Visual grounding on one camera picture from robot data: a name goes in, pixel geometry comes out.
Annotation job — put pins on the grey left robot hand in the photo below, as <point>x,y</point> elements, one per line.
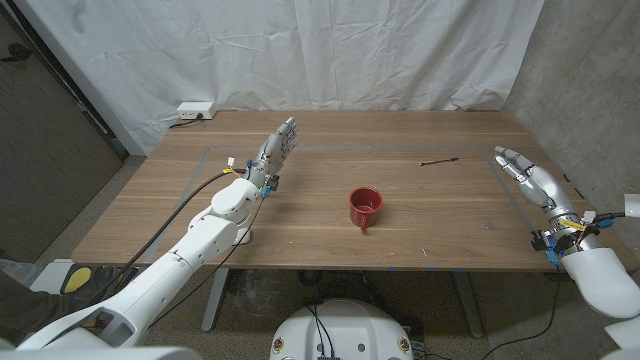
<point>274,149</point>

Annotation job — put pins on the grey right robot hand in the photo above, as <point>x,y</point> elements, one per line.
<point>542,187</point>

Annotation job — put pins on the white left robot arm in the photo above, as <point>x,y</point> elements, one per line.
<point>215,235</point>

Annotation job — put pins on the black pen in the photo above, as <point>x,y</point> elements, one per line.
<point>440,161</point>

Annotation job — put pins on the red mug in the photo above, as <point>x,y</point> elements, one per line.
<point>365,215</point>

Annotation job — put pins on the white power strip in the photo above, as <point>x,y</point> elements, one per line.
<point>196,110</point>

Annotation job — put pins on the small white rounded device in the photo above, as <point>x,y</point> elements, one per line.
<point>245,236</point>

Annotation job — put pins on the white backdrop cloth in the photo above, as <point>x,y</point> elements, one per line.
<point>320,50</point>

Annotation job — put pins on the grey table leg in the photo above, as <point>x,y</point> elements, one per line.
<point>470,310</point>
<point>215,300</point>

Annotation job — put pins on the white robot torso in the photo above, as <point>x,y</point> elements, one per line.
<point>340,330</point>

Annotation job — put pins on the black floor power strip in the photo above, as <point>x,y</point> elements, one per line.
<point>416,347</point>

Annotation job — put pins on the dark door panel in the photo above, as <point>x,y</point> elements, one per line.
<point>50,150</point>

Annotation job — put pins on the black and yellow object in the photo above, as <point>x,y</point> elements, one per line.
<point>77,279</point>

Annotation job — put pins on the white floor box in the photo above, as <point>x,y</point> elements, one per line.
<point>50,277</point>

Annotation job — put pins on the dark grey fabric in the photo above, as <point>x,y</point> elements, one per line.
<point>25,305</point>

